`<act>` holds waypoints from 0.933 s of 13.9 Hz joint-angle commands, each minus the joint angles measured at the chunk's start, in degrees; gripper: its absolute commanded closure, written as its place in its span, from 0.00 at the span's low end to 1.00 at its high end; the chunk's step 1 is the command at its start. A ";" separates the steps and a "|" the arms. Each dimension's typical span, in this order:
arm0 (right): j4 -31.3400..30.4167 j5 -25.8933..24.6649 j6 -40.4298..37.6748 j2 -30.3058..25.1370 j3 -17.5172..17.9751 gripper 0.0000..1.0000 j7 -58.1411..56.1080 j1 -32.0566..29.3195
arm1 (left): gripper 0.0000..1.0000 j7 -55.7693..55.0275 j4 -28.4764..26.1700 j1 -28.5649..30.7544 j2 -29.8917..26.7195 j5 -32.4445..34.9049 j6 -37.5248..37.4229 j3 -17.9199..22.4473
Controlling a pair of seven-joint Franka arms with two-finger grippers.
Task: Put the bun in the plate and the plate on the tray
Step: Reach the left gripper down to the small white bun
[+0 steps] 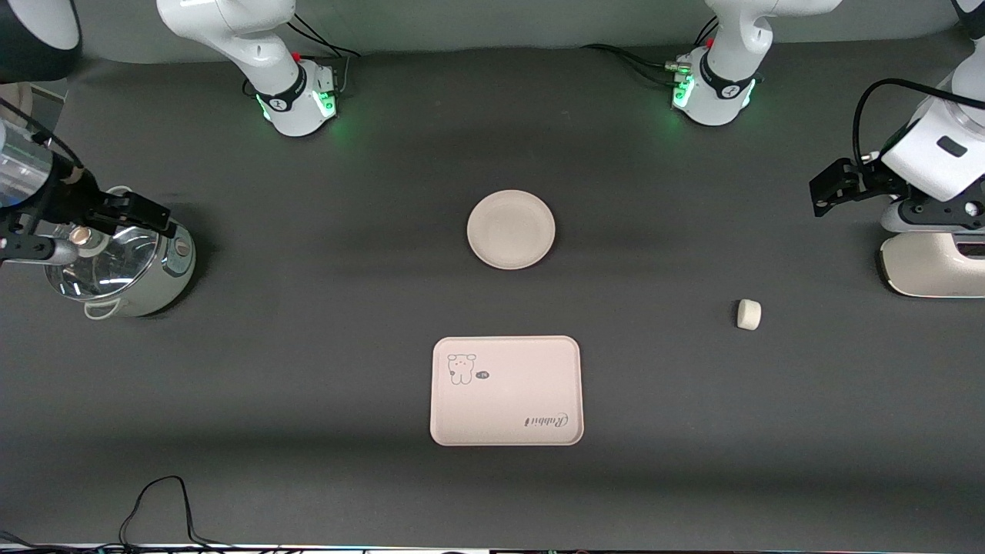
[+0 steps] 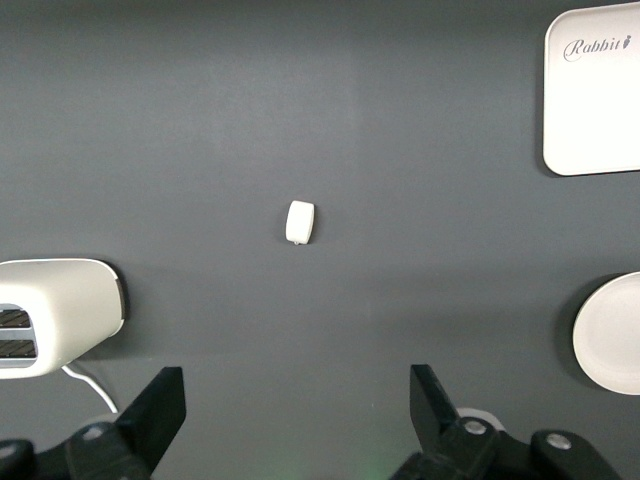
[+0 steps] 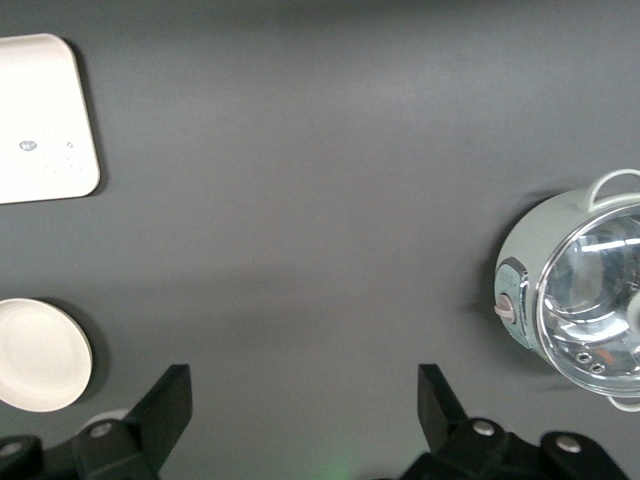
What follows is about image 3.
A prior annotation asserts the cream rectangular rabbit tray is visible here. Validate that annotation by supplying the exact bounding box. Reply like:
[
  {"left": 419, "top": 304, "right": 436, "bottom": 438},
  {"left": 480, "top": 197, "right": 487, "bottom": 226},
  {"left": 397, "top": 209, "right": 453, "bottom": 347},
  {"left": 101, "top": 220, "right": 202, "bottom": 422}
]
[{"left": 0, "top": 33, "right": 101, "bottom": 205}]

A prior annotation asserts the cream round plate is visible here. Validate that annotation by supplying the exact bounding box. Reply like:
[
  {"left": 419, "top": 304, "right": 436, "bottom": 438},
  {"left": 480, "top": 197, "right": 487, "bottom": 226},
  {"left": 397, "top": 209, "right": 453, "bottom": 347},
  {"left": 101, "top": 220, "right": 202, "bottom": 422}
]
[{"left": 0, "top": 298, "right": 94, "bottom": 413}]

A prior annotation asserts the pale green electric pot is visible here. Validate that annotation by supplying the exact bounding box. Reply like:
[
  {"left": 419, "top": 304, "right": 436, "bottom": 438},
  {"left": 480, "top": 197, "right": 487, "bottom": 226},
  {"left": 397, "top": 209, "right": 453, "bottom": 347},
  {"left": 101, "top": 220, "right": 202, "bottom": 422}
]
[{"left": 494, "top": 169, "right": 640, "bottom": 414}]

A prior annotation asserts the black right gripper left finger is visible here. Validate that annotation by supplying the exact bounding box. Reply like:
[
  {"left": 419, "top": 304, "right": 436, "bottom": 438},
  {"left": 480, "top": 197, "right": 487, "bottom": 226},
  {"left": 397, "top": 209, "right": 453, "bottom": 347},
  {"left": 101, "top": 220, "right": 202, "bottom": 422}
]
[{"left": 0, "top": 363, "right": 194, "bottom": 480}]

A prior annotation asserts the glass pot lid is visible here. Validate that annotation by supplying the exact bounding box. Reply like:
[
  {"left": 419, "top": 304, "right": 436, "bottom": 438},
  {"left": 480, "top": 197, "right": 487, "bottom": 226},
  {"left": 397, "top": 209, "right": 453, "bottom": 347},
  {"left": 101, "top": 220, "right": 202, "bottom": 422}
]
[{"left": 535, "top": 202, "right": 640, "bottom": 399}]

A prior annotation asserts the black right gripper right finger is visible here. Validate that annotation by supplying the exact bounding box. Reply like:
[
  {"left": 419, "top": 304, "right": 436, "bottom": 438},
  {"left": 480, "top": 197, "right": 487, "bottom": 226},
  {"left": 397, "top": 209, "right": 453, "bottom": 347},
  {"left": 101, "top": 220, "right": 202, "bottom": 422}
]
[{"left": 399, "top": 363, "right": 631, "bottom": 480}]

